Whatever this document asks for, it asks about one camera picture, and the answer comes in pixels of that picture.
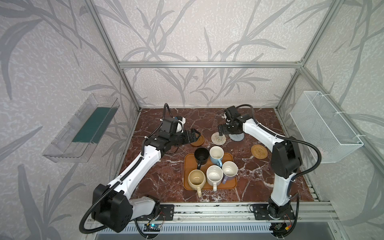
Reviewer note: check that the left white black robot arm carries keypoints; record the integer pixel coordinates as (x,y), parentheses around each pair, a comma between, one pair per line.
(112,206)

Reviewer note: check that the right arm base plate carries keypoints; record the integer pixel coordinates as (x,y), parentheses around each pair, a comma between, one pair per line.
(268,213)

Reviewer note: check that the aluminium cage frame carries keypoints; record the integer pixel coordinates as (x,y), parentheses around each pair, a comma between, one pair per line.
(344,65)

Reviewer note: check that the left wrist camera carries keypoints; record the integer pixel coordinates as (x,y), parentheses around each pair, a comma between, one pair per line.
(173,125)

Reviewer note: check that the black mug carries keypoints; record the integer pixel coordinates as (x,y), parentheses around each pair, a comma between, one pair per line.
(201,156)

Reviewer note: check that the green circuit board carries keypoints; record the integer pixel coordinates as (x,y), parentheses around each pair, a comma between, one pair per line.
(150,227)

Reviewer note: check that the aluminium front rail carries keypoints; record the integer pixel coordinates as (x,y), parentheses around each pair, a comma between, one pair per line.
(239,212)

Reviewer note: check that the beige yellow mug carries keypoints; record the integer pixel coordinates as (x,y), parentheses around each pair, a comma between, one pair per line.
(197,180)

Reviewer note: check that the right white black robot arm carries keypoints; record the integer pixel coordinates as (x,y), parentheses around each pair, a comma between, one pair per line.
(286,156)

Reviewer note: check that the multicolour woven coaster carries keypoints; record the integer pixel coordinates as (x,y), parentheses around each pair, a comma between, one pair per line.
(217,139)

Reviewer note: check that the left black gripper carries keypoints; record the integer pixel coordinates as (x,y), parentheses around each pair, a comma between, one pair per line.
(186,136)

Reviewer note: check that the purple white mug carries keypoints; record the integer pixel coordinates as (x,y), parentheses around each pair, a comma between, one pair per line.
(230,170)

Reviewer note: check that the right wiring connector board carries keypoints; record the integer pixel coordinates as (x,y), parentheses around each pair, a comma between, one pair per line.
(280,227)

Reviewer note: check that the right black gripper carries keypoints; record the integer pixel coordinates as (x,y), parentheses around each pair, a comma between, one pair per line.
(223,130)

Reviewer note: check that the right brown wooden coaster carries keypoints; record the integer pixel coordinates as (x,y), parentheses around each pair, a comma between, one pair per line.
(199,142)

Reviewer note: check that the light blue mug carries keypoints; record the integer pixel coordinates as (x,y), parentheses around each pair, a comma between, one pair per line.
(216,155)

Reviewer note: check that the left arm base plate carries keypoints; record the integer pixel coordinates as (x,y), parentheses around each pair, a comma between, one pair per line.
(163,212)

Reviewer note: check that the clear plastic wall bin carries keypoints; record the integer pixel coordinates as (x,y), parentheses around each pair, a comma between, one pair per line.
(79,138)

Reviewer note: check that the white wire mesh basket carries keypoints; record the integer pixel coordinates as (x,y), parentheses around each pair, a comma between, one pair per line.
(320,124)

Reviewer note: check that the rattan wicker coaster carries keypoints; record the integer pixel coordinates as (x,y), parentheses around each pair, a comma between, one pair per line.
(259,152)

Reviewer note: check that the grey blue woven coaster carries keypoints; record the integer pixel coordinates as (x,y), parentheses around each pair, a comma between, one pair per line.
(237,137)

